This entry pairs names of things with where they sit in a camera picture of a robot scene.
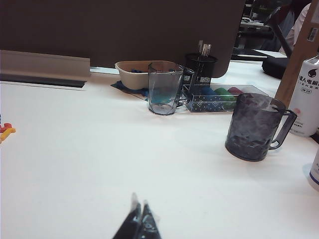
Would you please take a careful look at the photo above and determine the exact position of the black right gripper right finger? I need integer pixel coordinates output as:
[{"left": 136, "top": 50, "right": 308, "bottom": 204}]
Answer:
[{"left": 140, "top": 199, "right": 163, "bottom": 239}]

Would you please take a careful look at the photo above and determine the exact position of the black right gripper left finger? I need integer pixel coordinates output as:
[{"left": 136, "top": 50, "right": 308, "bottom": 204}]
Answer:
[{"left": 112, "top": 193, "right": 143, "bottom": 239}]

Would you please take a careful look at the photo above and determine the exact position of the clear blue-tinted plastic cup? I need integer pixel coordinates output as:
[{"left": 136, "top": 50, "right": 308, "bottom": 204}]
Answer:
[{"left": 148, "top": 62, "right": 195, "bottom": 117}]

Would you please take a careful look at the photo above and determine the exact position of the clear acrylic box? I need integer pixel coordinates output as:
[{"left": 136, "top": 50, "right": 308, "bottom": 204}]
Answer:
[{"left": 183, "top": 84, "right": 269, "bottom": 113}]

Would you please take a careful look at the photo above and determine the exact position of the dark grey plastic mug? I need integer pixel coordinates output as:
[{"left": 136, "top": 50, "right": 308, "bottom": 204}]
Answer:
[{"left": 225, "top": 92, "right": 298, "bottom": 161}]

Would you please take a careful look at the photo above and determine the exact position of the blue mat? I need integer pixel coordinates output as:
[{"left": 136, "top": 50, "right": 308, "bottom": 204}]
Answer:
[{"left": 111, "top": 79, "right": 150, "bottom": 99}]

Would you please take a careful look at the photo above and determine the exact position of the beige paper bowl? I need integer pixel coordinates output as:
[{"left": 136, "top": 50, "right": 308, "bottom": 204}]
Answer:
[{"left": 114, "top": 60, "right": 184, "bottom": 90}]

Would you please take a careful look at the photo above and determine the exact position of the green plastic piece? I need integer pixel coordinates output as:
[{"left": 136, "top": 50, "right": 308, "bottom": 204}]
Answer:
[{"left": 214, "top": 87, "right": 237, "bottom": 110}]

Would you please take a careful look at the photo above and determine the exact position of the red plastic piece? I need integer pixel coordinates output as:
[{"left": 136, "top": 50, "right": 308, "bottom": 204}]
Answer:
[{"left": 228, "top": 86, "right": 248, "bottom": 96}]

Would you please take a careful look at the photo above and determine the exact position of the black mesh pen holder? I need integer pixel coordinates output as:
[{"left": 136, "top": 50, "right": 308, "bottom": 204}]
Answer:
[{"left": 184, "top": 52, "right": 218, "bottom": 88}]

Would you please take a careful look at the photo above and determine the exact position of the white bottle with blue band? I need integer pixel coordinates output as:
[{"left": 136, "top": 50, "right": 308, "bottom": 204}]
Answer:
[{"left": 308, "top": 149, "right": 319, "bottom": 192}]

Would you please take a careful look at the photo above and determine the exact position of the brown desk partition panel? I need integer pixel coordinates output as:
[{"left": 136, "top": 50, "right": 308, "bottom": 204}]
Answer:
[{"left": 0, "top": 0, "right": 246, "bottom": 78}]

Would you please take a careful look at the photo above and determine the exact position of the black pouch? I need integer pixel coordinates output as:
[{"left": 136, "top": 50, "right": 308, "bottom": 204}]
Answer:
[{"left": 261, "top": 57, "right": 290, "bottom": 79}]

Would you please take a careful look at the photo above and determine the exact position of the white labelled drink bottle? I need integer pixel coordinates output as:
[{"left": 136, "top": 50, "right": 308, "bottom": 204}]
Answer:
[{"left": 289, "top": 54, "right": 319, "bottom": 137}]

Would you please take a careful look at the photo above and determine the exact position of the person in white shirt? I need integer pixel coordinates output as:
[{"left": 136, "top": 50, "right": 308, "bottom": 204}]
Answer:
[{"left": 284, "top": 3, "right": 312, "bottom": 54}]

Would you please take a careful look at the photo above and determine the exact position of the grey cable tray flap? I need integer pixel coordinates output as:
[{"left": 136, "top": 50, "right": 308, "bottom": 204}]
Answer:
[{"left": 0, "top": 49, "right": 91, "bottom": 77}]

